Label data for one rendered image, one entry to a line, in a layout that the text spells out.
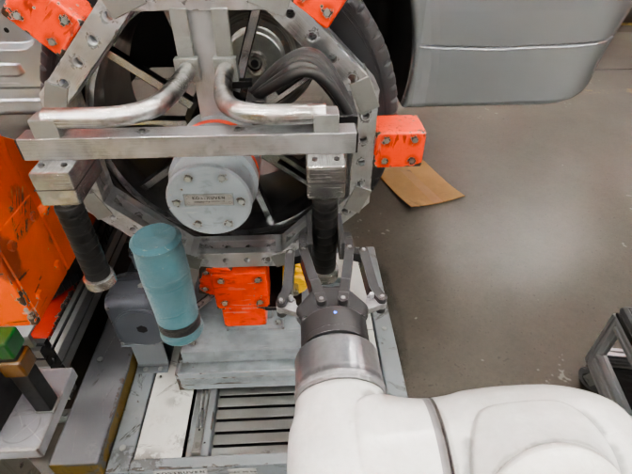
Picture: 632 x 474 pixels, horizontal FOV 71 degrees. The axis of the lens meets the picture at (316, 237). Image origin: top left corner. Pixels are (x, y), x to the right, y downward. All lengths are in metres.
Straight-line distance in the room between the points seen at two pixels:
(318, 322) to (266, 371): 0.82
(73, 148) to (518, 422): 0.56
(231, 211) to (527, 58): 0.90
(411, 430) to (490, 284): 1.49
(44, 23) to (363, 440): 0.69
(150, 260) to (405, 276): 1.19
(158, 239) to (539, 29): 1.01
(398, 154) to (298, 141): 0.29
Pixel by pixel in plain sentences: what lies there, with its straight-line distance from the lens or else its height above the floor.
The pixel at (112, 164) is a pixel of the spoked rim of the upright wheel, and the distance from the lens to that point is 0.98.
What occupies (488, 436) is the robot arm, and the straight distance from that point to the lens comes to 0.39.
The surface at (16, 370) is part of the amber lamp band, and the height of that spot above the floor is 0.59.
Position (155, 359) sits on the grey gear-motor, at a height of 0.11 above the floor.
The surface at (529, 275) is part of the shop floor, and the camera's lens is 1.96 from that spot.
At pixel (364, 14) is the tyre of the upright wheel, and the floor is 1.05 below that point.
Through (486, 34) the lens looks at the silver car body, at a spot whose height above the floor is 0.93.
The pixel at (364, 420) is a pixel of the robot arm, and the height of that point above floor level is 0.89.
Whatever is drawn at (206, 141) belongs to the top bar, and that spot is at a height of 0.97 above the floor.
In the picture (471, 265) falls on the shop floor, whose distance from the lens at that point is 1.91.
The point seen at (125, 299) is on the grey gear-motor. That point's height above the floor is 0.40.
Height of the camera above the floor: 1.23
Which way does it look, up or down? 39 degrees down
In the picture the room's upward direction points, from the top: straight up
